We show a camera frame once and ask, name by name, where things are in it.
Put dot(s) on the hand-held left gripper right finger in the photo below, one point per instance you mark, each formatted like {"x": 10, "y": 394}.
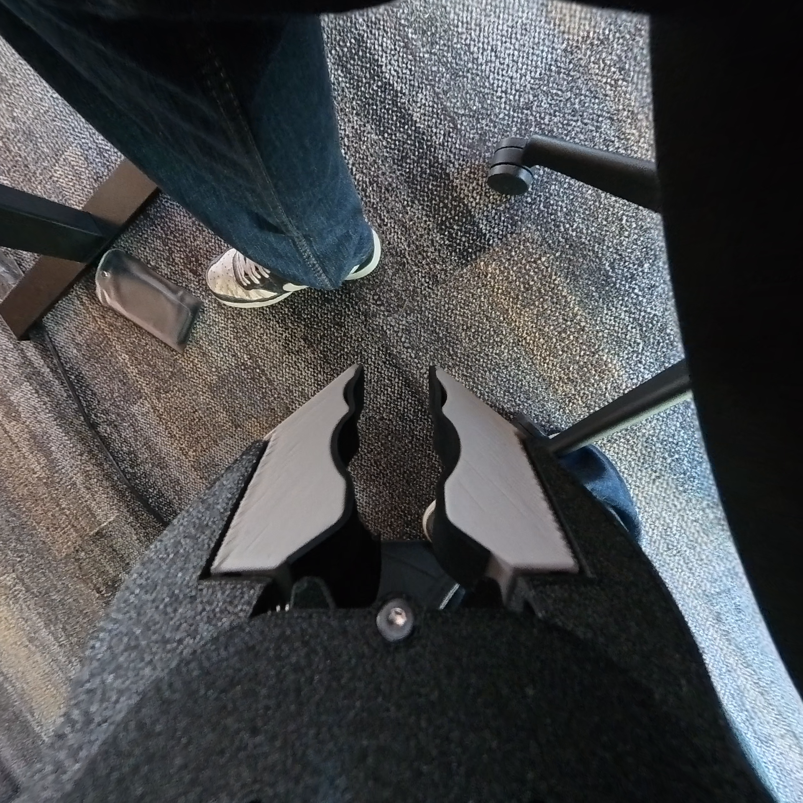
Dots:
{"x": 508, "y": 495}

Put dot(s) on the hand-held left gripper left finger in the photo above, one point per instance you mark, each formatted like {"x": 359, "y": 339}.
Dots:
{"x": 282, "y": 502}

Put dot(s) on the black desk leg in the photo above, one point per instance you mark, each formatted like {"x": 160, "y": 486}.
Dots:
{"x": 50, "y": 232}

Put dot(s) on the person's left grey sneaker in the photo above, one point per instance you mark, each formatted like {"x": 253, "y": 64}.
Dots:
{"x": 408, "y": 564}

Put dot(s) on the person's grey sneaker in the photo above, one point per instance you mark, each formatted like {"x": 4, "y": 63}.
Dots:
{"x": 408, "y": 564}
{"x": 238, "y": 282}

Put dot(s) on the person's right grey sneaker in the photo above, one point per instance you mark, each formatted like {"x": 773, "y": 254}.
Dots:
{"x": 238, "y": 282}

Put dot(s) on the black pouch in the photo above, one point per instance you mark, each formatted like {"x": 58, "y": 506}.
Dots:
{"x": 144, "y": 295}

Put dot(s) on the black swivel chair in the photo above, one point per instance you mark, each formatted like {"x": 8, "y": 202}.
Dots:
{"x": 740, "y": 313}

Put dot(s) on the person's right leg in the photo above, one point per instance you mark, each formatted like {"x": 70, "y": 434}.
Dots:
{"x": 270, "y": 188}

